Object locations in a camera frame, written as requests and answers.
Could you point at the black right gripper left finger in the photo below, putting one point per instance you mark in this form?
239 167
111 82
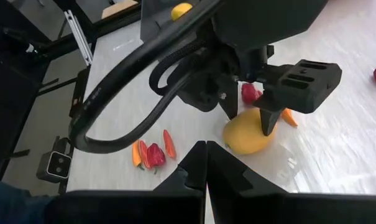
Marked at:
194 169

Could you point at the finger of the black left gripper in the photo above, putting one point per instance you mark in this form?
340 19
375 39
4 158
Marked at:
230 101
268 123

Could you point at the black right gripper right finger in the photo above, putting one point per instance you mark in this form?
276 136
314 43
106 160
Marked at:
225 174

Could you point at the orange mini pepper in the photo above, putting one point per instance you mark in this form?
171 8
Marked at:
136 154
289 118

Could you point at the yellow mango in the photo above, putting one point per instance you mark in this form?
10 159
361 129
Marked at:
181 11
243 138

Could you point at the red-orange mini pepper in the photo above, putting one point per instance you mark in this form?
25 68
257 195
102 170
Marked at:
143 153
169 144

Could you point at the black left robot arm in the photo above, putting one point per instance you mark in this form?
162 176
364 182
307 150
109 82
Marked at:
268 21

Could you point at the grey translucent plastic basket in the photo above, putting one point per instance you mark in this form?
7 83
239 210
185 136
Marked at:
153 18

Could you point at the wooden side board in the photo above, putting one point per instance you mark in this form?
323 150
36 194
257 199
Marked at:
119 7

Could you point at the black table frame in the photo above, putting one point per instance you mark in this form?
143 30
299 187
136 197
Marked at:
116 21

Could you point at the silver aluminium extrusion rail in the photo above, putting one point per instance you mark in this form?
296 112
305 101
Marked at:
79 37

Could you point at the silver table-level camera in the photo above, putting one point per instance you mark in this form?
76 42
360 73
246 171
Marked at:
54 165

